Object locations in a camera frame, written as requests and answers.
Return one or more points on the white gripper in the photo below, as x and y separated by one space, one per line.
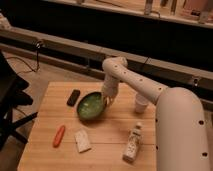
109 89

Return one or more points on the green ceramic bowl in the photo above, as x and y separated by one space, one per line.
90 106

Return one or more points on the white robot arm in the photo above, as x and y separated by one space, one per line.
181 137

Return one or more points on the white paper cup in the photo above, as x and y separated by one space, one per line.
141 103

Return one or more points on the black rectangular block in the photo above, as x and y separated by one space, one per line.
73 97

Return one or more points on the white sponge block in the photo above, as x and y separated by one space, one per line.
82 141

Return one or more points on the orange carrot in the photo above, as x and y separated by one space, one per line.
59 136

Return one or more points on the white squeeze bottle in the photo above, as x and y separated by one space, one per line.
133 143

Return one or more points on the black office chair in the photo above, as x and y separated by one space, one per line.
12 95

